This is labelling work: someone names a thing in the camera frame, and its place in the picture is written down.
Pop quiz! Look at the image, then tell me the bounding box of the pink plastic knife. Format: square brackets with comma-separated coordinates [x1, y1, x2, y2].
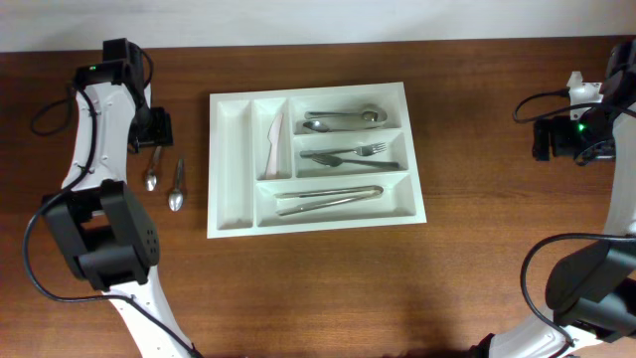
[264, 112, 284, 179]

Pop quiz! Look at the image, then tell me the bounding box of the right black cable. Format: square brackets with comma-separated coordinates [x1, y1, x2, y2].
[511, 87, 636, 358]

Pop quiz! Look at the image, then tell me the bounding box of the black cable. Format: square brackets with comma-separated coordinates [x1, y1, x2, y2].
[511, 87, 636, 358]
[22, 47, 203, 358]

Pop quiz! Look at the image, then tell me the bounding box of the steel table knife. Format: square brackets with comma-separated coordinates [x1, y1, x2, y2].
[274, 185, 384, 199]
[276, 191, 382, 217]

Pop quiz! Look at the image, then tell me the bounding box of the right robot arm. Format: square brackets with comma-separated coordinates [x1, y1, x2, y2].
[468, 42, 635, 358]

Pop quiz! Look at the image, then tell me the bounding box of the large steel spoon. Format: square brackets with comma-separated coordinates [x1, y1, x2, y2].
[304, 104, 388, 123]
[300, 120, 383, 134]

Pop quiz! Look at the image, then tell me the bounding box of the steel fork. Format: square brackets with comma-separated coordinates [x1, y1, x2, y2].
[299, 142, 388, 158]
[311, 154, 400, 169]

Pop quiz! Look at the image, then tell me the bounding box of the white plastic cutlery tray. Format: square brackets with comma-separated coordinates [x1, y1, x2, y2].
[207, 83, 426, 239]

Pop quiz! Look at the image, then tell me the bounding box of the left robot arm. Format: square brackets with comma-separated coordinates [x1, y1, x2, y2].
[35, 38, 200, 357]

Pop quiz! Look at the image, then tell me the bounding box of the left black cable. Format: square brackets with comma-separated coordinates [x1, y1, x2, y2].
[22, 47, 203, 358]

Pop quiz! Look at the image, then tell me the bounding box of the small steel teaspoon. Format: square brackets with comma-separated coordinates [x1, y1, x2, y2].
[168, 158, 185, 212]
[144, 146, 162, 192]

